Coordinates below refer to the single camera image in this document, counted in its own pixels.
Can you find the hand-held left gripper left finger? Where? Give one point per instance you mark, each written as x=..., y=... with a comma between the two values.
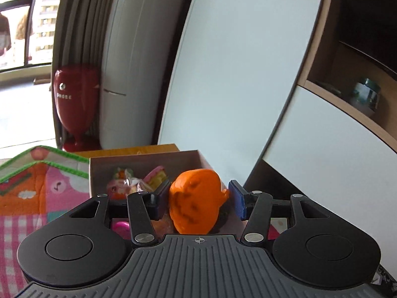
x=161, y=200

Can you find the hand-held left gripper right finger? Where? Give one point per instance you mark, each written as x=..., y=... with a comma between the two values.
x=237, y=201

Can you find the orange pumpkin toy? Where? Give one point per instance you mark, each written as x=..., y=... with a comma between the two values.
x=195, y=198

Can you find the pink cardboard box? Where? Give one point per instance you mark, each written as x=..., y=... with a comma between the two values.
x=102, y=167

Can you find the pink and yellow cake toy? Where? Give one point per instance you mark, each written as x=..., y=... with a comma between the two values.
x=156, y=177

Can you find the clear plastic wrapper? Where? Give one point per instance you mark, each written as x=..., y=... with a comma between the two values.
x=135, y=183

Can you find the pink toy piece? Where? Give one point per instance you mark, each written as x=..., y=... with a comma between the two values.
x=121, y=228

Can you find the pink plastic piece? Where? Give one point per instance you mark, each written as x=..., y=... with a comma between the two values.
x=276, y=231

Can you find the red glossy appliance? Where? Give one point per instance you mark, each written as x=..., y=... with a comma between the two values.
x=74, y=105

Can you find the colourful play mat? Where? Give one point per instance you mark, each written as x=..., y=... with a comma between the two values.
x=31, y=198

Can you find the white and brown cabinet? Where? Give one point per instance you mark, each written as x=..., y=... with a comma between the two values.
x=232, y=68

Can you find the glass jar with label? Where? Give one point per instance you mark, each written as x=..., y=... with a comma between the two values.
x=366, y=96

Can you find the grey curtain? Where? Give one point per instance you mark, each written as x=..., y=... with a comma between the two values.
x=83, y=21

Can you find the hanging fuzzy tan item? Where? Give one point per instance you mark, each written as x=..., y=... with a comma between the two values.
x=22, y=26

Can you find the black window frame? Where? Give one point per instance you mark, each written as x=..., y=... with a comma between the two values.
x=31, y=21

